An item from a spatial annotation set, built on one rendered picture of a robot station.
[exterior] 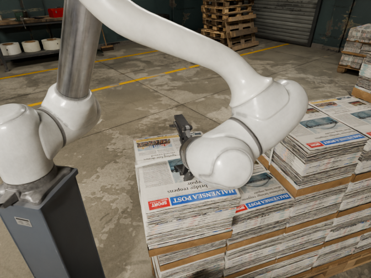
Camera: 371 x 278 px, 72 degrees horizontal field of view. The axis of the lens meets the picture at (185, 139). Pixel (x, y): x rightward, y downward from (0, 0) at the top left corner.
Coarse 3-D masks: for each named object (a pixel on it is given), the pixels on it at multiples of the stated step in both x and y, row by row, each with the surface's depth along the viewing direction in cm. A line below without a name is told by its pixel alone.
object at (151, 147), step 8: (152, 136) 102; (160, 136) 102; (168, 136) 102; (176, 136) 102; (136, 144) 96; (144, 144) 96; (152, 144) 96; (160, 144) 96; (168, 144) 96; (176, 144) 96; (136, 152) 91; (144, 152) 91; (152, 152) 92; (160, 152) 92; (168, 152) 92; (176, 152) 92; (136, 160) 93; (136, 168) 100; (136, 176) 99
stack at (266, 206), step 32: (256, 160) 127; (256, 192) 108; (288, 192) 108; (320, 192) 108; (352, 192) 117; (256, 224) 107; (288, 224) 114; (320, 224) 122; (352, 224) 135; (160, 256) 96; (224, 256) 110; (256, 256) 118; (320, 256) 141
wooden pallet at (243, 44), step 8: (240, 16) 655; (248, 16) 677; (240, 24) 674; (248, 24) 700; (232, 32) 643; (240, 32) 663; (248, 32) 685; (256, 32) 707; (232, 40) 665; (240, 40) 684; (232, 48) 651; (240, 48) 670
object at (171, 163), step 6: (168, 156) 90; (138, 162) 86; (144, 162) 87; (162, 162) 87; (168, 162) 87; (174, 162) 87; (180, 162) 87; (138, 168) 88; (144, 168) 84; (150, 168) 84; (156, 168) 84; (162, 168) 84; (138, 174) 89
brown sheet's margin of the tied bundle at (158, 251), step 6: (144, 228) 86; (216, 234) 85; (222, 234) 86; (228, 234) 87; (192, 240) 83; (198, 240) 84; (204, 240) 85; (210, 240) 86; (216, 240) 87; (168, 246) 81; (174, 246) 82; (180, 246) 83; (186, 246) 84; (192, 246) 85; (150, 252) 81; (156, 252) 82; (162, 252) 82; (168, 252) 84
